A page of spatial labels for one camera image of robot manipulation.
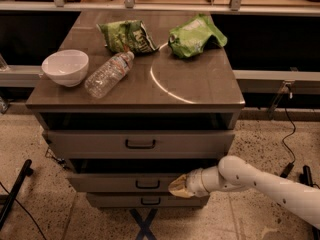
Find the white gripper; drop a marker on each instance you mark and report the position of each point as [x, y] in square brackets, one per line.
[194, 184]

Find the grey drawer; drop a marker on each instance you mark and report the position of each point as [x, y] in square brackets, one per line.
[148, 144]
[122, 183]
[134, 200]

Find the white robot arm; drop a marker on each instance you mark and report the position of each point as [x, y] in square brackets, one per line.
[234, 174]

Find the grey drawer cabinet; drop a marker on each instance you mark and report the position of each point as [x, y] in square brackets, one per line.
[161, 92]

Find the black right stand leg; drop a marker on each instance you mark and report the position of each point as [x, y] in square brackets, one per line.
[306, 178]

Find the black stand leg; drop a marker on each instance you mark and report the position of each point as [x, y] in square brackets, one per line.
[306, 178]
[7, 200]

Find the clear plastic water bottle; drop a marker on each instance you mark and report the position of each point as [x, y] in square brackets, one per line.
[100, 82]

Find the crumpled green snack bag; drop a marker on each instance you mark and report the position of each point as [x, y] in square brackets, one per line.
[190, 38]

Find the black left stand leg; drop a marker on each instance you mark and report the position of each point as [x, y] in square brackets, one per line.
[7, 200]

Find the green kettle chips bag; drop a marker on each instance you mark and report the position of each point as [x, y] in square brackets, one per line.
[127, 35]

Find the white ceramic bowl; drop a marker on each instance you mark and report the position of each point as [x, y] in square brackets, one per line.
[67, 67]

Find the metal rail bracket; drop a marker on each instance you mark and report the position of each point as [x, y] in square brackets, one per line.
[284, 89]

